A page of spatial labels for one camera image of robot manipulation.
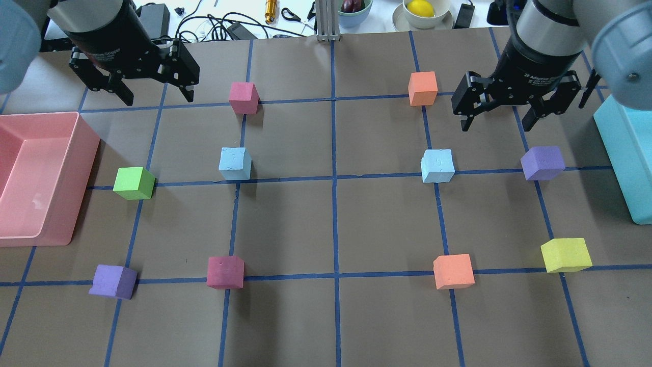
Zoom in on black cable bundle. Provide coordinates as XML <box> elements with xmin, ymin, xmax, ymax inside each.
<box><xmin>175</xmin><ymin>4</ymin><xmax>307</xmax><ymax>42</ymax></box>

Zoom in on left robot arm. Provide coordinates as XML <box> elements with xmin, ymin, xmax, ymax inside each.
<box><xmin>1</xmin><ymin>1</ymin><xmax>200</xmax><ymax>106</ymax></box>

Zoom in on green foam block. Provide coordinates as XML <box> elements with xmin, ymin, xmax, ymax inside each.
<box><xmin>113</xmin><ymin>167</ymin><xmax>156</xmax><ymax>200</ymax></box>

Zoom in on yellow foam block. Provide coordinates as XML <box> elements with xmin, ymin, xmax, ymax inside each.
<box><xmin>540</xmin><ymin>239</ymin><xmax>593</xmax><ymax>273</ymax></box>

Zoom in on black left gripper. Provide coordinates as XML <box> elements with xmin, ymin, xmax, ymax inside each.
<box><xmin>62</xmin><ymin>9</ymin><xmax>200</xmax><ymax>106</ymax></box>

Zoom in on aluminium frame post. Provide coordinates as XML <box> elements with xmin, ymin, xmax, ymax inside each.
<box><xmin>315</xmin><ymin>0</ymin><xmax>341</xmax><ymax>43</ymax></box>

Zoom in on pink plastic bin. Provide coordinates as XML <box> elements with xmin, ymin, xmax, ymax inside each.
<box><xmin>1</xmin><ymin>112</ymin><xmax>100</xmax><ymax>248</ymax></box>

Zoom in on magenta block near left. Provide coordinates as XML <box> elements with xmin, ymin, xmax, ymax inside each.
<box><xmin>206</xmin><ymin>256</ymin><xmax>245</xmax><ymax>290</ymax></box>

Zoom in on white bowl with lemon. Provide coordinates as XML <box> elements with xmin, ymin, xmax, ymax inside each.
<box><xmin>393</xmin><ymin>1</ymin><xmax>453</xmax><ymax>31</ymax></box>

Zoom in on orange block near right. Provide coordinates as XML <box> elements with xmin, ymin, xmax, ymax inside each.
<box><xmin>433</xmin><ymin>254</ymin><xmax>475</xmax><ymax>290</ymax></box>

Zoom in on orange block far right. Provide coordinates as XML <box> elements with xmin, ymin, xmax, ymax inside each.
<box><xmin>408</xmin><ymin>70</ymin><xmax>439</xmax><ymax>107</ymax></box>

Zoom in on purple block near left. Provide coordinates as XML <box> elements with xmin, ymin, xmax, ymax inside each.
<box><xmin>89</xmin><ymin>264</ymin><xmax>138</xmax><ymax>300</ymax></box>

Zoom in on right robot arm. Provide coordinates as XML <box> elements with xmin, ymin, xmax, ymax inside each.
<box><xmin>451</xmin><ymin>1</ymin><xmax>651</xmax><ymax>132</ymax></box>

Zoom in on pink block far left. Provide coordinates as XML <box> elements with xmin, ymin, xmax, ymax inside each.
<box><xmin>229</xmin><ymin>82</ymin><xmax>259</xmax><ymax>115</ymax></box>

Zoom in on orange block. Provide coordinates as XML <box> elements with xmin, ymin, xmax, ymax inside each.
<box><xmin>433</xmin><ymin>254</ymin><xmax>475</xmax><ymax>290</ymax></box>
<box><xmin>408</xmin><ymin>70</ymin><xmax>439</xmax><ymax>107</ymax></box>

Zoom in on green bowl with fruit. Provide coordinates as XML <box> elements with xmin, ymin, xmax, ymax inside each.
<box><xmin>337</xmin><ymin>1</ymin><xmax>373</xmax><ymax>28</ymax></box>

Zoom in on black box device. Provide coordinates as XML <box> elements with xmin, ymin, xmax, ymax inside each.
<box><xmin>137</xmin><ymin>3</ymin><xmax>170</xmax><ymax>39</ymax></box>

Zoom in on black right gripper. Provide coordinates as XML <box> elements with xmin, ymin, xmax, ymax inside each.
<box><xmin>451</xmin><ymin>38</ymin><xmax>581</xmax><ymax>132</ymax></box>

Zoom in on purple block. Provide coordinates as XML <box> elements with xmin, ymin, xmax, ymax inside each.
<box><xmin>520</xmin><ymin>146</ymin><xmax>566</xmax><ymax>181</ymax></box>
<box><xmin>89</xmin><ymin>264</ymin><xmax>138</xmax><ymax>300</ymax></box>

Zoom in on brass cylinder tool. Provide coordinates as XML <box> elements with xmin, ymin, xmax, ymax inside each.
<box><xmin>264</xmin><ymin>0</ymin><xmax>278</xmax><ymax>24</ymax></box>

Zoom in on light blue block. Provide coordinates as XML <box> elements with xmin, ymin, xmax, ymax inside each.
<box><xmin>421</xmin><ymin>149</ymin><xmax>456</xmax><ymax>184</ymax></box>
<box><xmin>218</xmin><ymin>147</ymin><xmax>252</xmax><ymax>180</ymax></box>

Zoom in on black power adapter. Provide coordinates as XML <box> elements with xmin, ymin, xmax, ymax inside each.
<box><xmin>452</xmin><ymin>3</ymin><xmax>475</xmax><ymax>29</ymax></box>

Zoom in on purple block right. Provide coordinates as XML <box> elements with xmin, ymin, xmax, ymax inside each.
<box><xmin>520</xmin><ymin>146</ymin><xmax>566</xmax><ymax>181</ymax></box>

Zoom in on black scissors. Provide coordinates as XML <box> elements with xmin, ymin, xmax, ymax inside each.
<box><xmin>280</xmin><ymin>2</ymin><xmax>316</xmax><ymax>24</ymax></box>

